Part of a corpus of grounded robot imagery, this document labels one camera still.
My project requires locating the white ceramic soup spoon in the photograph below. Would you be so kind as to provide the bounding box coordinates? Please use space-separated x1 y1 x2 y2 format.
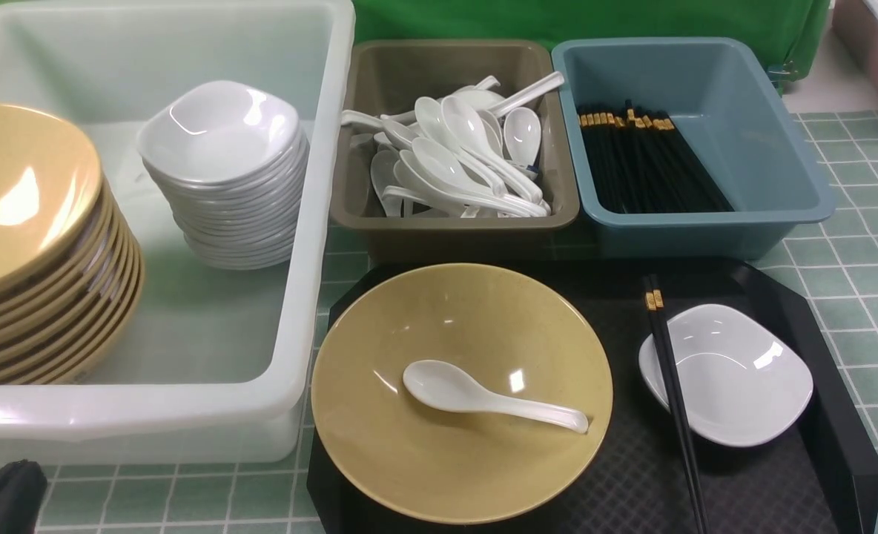
403 360 590 434

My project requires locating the yellow noodle bowl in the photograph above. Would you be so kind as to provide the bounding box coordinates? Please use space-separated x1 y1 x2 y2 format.
311 263 614 525

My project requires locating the black chopstick gold band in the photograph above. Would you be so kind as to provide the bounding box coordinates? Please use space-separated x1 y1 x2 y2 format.
650 274 710 534
643 275 705 534

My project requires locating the white square sauce dish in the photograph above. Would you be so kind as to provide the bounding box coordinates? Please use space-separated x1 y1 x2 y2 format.
667 303 814 447

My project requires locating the pile of white spoons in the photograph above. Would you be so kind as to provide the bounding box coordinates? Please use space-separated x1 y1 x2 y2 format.
341 72 565 219

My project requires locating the brown plastic spoon bin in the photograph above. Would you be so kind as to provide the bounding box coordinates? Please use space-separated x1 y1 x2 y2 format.
330 39 581 263

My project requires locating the bundle of black chopsticks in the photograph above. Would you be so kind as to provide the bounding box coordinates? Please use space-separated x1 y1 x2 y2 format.
577 100 735 215

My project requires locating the stack of white dishes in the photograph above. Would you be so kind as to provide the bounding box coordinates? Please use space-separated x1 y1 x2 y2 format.
135 80 310 271

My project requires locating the large translucent white tub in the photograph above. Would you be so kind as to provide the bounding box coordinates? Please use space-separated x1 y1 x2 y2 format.
0 1 355 466

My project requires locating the blue plastic chopstick bin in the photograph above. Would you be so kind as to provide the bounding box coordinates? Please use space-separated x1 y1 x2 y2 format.
552 37 836 260

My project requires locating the stack of yellow bowls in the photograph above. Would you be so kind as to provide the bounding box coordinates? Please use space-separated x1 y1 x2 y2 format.
0 102 145 386

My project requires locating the black serving tray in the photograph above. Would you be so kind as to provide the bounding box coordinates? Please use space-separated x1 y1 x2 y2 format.
306 258 878 533

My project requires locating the black object bottom left corner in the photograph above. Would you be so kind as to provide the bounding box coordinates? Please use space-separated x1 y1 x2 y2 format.
0 459 48 533

